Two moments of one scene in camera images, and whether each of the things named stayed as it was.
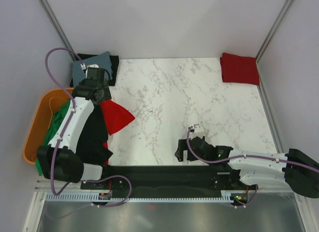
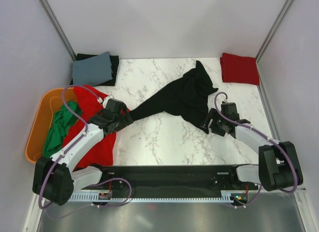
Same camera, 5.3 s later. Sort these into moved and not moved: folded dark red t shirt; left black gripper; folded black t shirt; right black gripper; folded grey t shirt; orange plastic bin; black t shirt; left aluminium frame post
Moved: left black gripper; right black gripper; black t shirt
Not moved: folded grey t shirt; orange plastic bin; left aluminium frame post; folded dark red t shirt; folded black t shirt
